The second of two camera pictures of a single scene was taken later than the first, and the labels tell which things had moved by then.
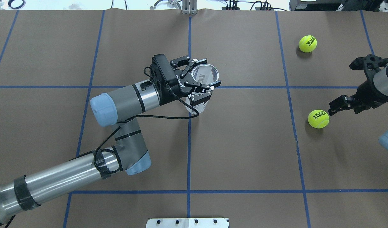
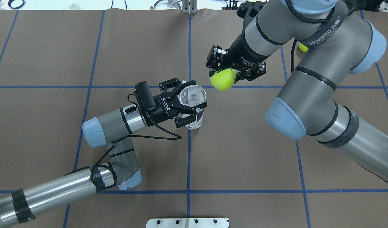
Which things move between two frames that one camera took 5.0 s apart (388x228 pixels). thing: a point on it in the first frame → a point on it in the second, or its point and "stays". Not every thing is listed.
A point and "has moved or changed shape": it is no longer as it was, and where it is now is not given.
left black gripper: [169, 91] → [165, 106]
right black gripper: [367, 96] → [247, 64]
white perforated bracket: [187, 223] stays
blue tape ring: [10, 2] stays
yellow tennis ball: [319, 119] has moved or changed shape
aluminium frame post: [189, 7] stays
